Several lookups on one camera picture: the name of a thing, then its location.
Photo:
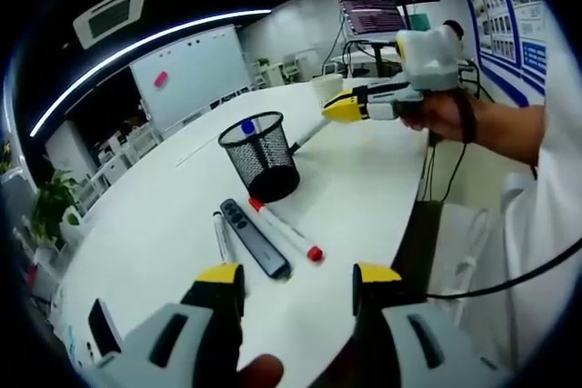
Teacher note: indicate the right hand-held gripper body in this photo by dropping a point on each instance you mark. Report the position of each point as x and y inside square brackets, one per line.
[429, 58]

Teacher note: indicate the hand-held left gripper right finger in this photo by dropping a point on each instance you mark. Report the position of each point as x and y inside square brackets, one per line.
[400, 351]

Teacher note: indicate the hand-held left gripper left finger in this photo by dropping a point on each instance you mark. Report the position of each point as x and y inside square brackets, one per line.
[182, 351]

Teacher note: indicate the white printed paper cup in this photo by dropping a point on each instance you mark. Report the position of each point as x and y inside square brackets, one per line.
[325, 86]

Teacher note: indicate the black cap whiteboard marker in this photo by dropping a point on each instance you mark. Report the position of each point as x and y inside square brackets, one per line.
[309, 136]
[222, 238]

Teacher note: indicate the black mesh pen holder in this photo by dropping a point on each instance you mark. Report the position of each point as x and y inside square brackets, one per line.
[273, 179]

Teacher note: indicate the dark grey laser pointer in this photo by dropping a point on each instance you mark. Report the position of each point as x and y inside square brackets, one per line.
[254, 238]

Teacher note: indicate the blue cap whiteboard marker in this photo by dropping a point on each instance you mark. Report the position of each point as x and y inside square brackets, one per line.
[247, 127]

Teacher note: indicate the red cap whiteboard marker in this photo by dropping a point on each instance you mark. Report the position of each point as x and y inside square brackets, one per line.
[284, 231]

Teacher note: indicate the white rolling whiteboard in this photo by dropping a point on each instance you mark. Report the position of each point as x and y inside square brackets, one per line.
[195, 74]

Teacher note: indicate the pink whiteboard eraser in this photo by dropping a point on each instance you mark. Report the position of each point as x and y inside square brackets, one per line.
[161, 79]

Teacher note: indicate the person's right hand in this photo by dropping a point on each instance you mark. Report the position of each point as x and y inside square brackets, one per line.
[443, 115]

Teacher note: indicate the person's left hand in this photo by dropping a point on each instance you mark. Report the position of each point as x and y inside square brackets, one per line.
[261, 372]

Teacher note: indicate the teal bag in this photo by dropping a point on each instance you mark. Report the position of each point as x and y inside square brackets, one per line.
[418, 23]

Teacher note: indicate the open laptop purple screen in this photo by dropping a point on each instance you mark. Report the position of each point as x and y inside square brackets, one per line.
[373, 15]

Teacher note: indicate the black phone on stand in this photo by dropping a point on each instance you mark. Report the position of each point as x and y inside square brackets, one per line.
[104, 326]

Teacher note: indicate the potted green plant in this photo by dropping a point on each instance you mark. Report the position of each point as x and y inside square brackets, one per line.
[52, 206]

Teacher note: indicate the long ceiling light strip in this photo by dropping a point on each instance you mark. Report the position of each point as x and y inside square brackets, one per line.
[136, 42]

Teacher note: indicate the ceiling air conditioner vent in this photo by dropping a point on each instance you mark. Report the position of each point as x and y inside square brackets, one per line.
[111, 15]

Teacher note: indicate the blue wall display board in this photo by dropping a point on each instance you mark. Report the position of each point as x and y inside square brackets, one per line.
[509, 33]

